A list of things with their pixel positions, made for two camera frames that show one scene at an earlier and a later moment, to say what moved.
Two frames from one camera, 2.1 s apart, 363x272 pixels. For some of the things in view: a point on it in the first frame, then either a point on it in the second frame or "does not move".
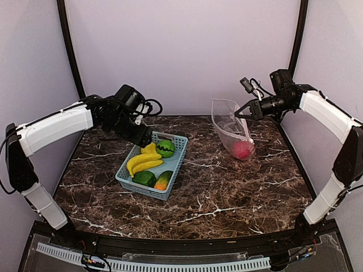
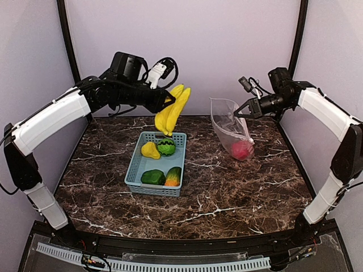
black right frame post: x=301 y=26 does not move
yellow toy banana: x=144 y=165 to x=176 y=111
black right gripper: x=257 y=110 does not move
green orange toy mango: x=163 y=180 to x=173 y=177
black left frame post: x=66 y=29 does not move
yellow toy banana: x=141 y=161 to x=161 y=117
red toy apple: x=243 y=149 does not move
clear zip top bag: x=232 y=131 does not move
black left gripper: x=142 y=138 to x=157 y=104
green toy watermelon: x=165 y=148 does not move
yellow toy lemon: x=150 y=148 does not move
